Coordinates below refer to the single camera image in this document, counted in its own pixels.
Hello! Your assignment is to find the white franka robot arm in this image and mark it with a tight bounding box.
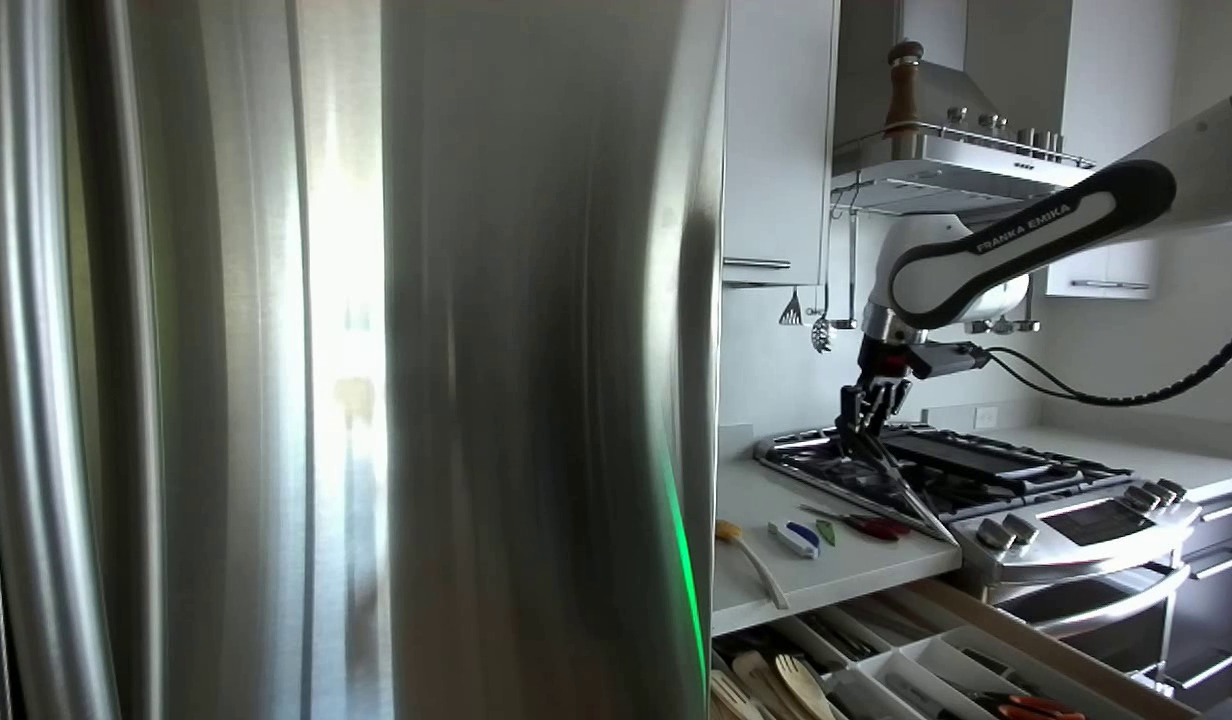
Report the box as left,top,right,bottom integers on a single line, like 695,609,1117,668
835,96,1232,441

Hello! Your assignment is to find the wooden pepper mill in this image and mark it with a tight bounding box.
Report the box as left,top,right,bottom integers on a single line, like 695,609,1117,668
886,40,925,132

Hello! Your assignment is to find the white blue marker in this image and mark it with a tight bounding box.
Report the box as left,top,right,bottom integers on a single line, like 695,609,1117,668
768,521,820,560

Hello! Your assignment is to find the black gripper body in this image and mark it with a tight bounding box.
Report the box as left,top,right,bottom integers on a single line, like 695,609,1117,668
835,334,922,441

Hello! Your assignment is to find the white cutlery tray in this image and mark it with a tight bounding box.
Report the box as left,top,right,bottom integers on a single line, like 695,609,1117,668
708,601,1119,720

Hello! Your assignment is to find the steel range hood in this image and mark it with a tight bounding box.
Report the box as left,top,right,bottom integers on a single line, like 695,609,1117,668
831,0,1091,216

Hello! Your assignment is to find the stainless steel stove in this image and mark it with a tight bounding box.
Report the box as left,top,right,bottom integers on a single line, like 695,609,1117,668
751,423,1232,720

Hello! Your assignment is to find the wooden kitchen drawer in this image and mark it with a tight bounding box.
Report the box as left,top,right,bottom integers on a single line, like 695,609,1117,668
714,580,1197,720

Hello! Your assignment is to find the stainless steel refrigerator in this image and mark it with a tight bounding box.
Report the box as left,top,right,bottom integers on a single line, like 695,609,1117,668
0,0,728,720

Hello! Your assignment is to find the wooden spoon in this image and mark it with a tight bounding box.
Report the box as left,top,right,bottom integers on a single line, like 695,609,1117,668
778,650,843,720

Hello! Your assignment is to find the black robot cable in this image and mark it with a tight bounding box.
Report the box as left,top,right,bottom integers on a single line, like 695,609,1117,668
969,301,1232,412

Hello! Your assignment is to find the white upper cabinet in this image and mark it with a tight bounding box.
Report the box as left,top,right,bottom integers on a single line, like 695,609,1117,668
722,0,841,282

